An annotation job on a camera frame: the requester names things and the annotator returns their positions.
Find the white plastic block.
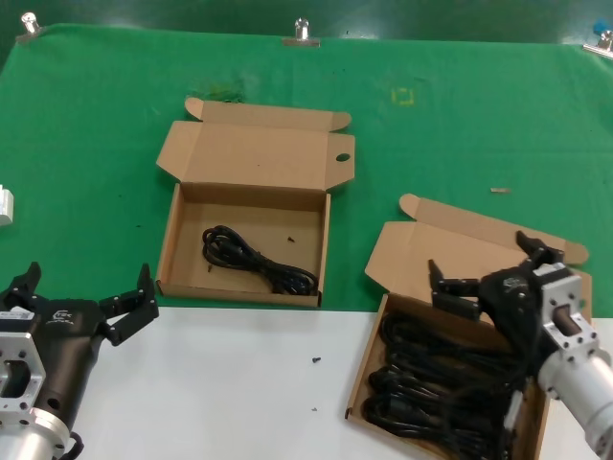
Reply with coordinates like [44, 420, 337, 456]
[0, 184, 16, 226]

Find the cardboard box with loose screws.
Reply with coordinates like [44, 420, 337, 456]
[155, 97, 357, 308]

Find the silver wrist bracket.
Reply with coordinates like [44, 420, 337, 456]
[534, 262, 600, 368]
[0, 330, 48, 426]

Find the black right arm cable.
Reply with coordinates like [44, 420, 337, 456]
[500, 376, 532, 438]

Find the cardboard box with cables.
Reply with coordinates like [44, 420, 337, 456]
[344, 193, 595, 460]

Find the silver right wrist bracket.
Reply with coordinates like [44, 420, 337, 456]
[534, 262, 600, 368]

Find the green thread tangle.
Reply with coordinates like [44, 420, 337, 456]
[189, 79, 253, 103]

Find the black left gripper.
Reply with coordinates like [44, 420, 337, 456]
[0, 262, 160, 430]

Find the silver binder clip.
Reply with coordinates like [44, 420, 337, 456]
[16, 12, 44, 43]
[282, 17, 321, 48]
[582, 29, 613, 55]

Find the black power cable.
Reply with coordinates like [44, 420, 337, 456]
[201, 225, 320, 296]
[366, 366, 534, 460]
[380, 310, 524, 382]

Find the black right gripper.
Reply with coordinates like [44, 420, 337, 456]
[427, 229, 567, 382]

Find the silver left wrist bracket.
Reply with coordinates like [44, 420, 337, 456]
[0, 330, 48, 426]

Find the green cloth mat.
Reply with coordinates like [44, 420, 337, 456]
[0, 22, 613, 315]

